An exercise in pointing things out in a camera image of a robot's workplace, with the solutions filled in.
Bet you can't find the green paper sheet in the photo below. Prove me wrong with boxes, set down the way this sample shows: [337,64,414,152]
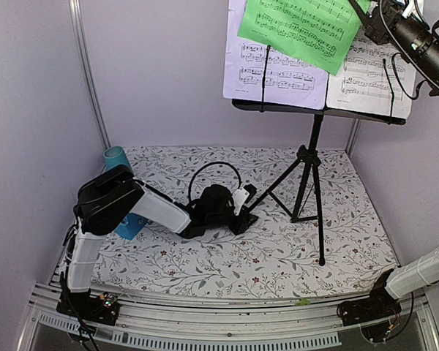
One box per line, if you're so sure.
[238,0,361,75]

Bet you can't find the white sheet music page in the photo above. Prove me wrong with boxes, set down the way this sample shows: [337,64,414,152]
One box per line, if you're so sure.
[325,0,425,120]

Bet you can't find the black music stand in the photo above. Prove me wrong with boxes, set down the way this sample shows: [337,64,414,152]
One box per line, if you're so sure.
[230,45,407,266]

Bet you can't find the blue metronome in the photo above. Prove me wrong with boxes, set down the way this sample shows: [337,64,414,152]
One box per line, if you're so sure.
[115,213,148,240]

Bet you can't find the purple paper sheet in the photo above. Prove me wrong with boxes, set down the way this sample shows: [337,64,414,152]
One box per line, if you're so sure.
[222,1,329,110]

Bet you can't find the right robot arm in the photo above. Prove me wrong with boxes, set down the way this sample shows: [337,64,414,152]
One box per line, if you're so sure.
[350,1,439,319]

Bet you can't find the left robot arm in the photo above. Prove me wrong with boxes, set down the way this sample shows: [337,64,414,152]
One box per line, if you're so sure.
[63,165,258,317]

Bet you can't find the floral table mat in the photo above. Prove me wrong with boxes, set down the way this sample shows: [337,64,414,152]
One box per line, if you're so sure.
[90,146,397,300]

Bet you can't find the teal cylinder cup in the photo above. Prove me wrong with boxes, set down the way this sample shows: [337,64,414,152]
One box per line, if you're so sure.
[103,146,132,170]

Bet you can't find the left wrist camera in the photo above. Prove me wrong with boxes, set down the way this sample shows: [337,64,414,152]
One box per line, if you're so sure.
[232,184,257,216]

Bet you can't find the right camera cable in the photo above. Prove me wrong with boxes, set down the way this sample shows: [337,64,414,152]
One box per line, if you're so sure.
[378,0,439,102]

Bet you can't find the camera cable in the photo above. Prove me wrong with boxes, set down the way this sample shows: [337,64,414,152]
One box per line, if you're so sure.
[378,0,439,102]
[187,160,242,205]

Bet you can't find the left camera cable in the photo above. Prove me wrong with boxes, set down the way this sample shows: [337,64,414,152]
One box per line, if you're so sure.
[187,160,242,205]

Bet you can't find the aluminium front rail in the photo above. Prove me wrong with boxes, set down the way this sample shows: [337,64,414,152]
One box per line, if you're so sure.
[17,279,439,350]

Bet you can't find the right aluminium frame post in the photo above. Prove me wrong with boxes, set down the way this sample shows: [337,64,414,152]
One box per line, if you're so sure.
[345,118,361,156]

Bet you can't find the aluminium frame post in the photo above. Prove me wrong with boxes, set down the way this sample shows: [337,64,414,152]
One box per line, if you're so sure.
[345,118,361,156]
[68,0,111,149]

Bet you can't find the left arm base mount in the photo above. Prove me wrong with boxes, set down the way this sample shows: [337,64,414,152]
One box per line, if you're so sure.
[56,290,121,326]

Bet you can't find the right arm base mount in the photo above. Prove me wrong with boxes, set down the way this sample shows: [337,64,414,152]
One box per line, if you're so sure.
[337,268,402,326]

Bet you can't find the left aluminium frame post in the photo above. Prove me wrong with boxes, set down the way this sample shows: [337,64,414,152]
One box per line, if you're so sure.
[68,0,111,149]

